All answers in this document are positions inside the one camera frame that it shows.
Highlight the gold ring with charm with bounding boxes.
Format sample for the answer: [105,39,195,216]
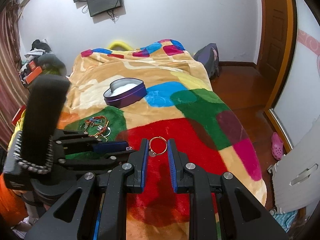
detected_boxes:
[148,136,168,158]

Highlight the purple heart-shaped tin box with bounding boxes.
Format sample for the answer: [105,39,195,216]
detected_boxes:
[103,77,147,108]

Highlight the orange box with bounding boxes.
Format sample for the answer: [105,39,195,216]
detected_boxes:
[25,67,42,85]

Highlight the striped red curtain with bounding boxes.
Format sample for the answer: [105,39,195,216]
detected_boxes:
[1,0,29,150]

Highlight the pink croc shoe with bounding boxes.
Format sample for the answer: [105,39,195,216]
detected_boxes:
[271,132,284,160]

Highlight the pile of clothes and boxes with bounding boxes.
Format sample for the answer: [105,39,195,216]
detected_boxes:
[18,39,67,88]

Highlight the colourful patchwork fleece blanket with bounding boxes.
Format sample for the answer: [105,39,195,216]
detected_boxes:
[57,40,267,239]

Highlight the white hard-shell suitcase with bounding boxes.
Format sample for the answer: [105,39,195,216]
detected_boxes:
[269,119,320,213]

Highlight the yellow curved foam tube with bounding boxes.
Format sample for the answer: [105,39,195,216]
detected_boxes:
[107,40,134,51]

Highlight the white sliding wardrobe door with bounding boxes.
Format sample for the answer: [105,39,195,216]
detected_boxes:
[272,0,319,148]

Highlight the dark purple backpack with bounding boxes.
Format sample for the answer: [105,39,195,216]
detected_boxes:
[194,43,220,79]

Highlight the brown wooden door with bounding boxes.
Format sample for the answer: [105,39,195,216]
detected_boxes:
[257,0,291,86]

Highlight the pile of bracelets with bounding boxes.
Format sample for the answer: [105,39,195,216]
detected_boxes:
[80,115,112,142]

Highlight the small black wall monitor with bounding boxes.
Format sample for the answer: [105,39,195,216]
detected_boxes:
[86,0,123,20]

